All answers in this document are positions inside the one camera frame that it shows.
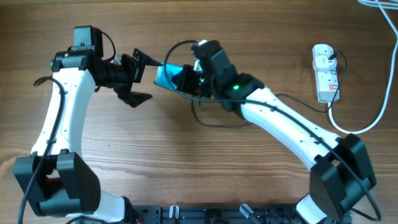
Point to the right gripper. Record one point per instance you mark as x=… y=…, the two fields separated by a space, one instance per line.
x=185 y=85

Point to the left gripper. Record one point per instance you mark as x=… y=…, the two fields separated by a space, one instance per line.
x=125 y=94

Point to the light blue smartphone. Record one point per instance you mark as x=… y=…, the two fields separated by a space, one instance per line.
x=164 y=75

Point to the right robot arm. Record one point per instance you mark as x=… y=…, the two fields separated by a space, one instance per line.
x=341 y=173

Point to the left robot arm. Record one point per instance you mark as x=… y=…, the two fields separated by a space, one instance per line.
x=54 y=178

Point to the white USB charger plug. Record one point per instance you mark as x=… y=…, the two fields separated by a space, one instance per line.
x=322 y=63

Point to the white power strip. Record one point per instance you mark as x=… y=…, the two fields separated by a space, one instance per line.
x=326 y=82

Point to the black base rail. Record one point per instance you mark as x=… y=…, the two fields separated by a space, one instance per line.
x=268 y=214

